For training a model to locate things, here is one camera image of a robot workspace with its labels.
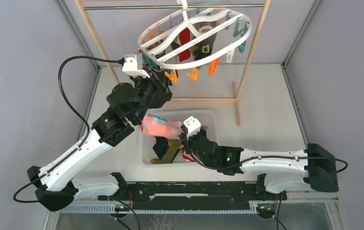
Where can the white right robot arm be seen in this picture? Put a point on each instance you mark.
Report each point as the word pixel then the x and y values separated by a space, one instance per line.
pixel 313 167

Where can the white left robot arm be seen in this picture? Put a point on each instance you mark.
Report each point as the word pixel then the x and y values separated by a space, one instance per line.
pixel 56 183

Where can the metal hanging rod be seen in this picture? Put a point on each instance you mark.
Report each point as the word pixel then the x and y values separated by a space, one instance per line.
pixel 145 7

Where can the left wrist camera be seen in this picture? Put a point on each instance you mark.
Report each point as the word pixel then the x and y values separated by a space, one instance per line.
pixel 133 66

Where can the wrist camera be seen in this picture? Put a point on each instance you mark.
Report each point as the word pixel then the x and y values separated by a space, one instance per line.
pixel 133 66
pixel 192 126

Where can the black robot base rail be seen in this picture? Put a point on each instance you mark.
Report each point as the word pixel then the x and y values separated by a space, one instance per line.
pixel 194 196

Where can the navy sock striped cuff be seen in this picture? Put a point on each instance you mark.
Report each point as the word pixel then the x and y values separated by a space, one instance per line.
pixel 161 146

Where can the white plastic basket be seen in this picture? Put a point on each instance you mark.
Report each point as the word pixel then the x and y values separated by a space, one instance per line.
pixel 146 142

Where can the white round clip hanger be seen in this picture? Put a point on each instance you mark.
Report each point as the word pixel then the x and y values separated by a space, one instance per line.
pixel 202 26

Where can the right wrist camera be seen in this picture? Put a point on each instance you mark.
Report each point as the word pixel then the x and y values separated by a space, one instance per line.
pixel 192 126

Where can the olive sock orange heel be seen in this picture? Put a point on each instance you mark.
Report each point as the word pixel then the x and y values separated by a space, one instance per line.
pixel 174 146

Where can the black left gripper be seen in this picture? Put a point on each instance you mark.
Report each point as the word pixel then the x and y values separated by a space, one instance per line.
pixel 159 79

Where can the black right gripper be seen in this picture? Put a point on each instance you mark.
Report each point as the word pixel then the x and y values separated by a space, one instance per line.
pixel 191 138

